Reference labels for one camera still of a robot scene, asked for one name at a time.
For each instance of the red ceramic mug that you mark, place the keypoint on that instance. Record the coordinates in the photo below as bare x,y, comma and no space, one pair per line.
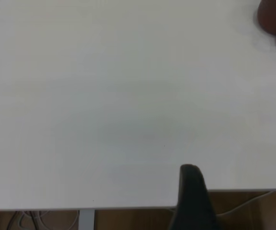
272,19

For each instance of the grey metal table leg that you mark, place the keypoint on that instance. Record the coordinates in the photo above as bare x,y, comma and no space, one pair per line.
87,220

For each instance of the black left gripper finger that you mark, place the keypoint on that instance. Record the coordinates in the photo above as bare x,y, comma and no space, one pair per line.
193,203

